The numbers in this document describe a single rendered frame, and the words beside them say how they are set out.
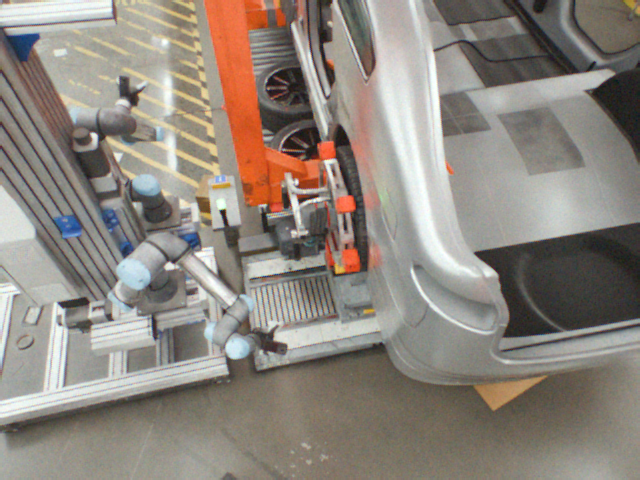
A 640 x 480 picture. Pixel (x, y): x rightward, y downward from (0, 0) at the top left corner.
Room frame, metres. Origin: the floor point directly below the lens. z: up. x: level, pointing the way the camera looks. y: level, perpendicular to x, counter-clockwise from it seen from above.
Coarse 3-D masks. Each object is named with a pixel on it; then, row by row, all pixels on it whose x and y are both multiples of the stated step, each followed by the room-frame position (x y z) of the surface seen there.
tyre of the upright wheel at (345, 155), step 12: (336, 156) 1.95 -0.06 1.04; (348, 156) 1.80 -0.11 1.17; (348, 168) 1.72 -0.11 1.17; (348, 180) 1.69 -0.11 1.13; (360, 192) 1.60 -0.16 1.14; (360, 204) 1.55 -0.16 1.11; (360, 216) 1.51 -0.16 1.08; (360, 228) 1.48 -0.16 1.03; (360, 240) 1.45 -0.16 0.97; (360, 252) 1.43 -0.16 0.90; (360, 264) 1.42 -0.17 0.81
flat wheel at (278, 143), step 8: (304, 120) 2.88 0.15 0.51; (312, 120) 2.89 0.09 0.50; (288, 128) 2.80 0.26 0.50; (296, 128) 2.80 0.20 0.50; (304, 128) 2.81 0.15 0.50; (312, 128) 2.82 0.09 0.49; (280, 136) 2.72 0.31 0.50; (288, 136) 2.73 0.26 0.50; (296, 136) 2.77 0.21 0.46; (304, 136) 2.80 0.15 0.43; (312, 136) 2.81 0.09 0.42; (272, 144) 2.64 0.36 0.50; (280, 144) 2.64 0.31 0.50; (288, 144) 2.72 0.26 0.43; (296, 144) 2.68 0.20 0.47; (304, 144) 2.66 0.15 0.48; (312, 144) 2.67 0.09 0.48; (280, 152) 2.58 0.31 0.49; (288, 152) 2.59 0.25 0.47; (296, 152) 2.59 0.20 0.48; (304, 152) 2.58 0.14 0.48; (312, 152) 2.63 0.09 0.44; (304, 160) 2.52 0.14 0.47; (304, 200) 2.26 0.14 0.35
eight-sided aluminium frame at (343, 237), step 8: (328, 160) 1.83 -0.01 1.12; (336, 160) 1.83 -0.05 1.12; (320, 168) 1.93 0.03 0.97; (328, 168) 1.78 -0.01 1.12; (336, 168) 1.78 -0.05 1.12; (320, 176) 1.95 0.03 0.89; (328, 176) 1.74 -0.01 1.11; (320, 184) 1.95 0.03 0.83; (344, 184) 1.67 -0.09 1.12; (336, 192) 1.62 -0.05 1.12; (344, 192) 1.62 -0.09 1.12; (336, 208) 1.58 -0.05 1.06; (336, 232) 1.78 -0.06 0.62; (344, 232) 1.49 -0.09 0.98; (352, 232) 1.49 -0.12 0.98; (336, 240) 1.73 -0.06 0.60; (344, 240) 1.46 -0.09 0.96; (352, 240) 1.47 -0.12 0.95; (352, 248) 1.47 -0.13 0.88; (336, 256) 1.56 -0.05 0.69
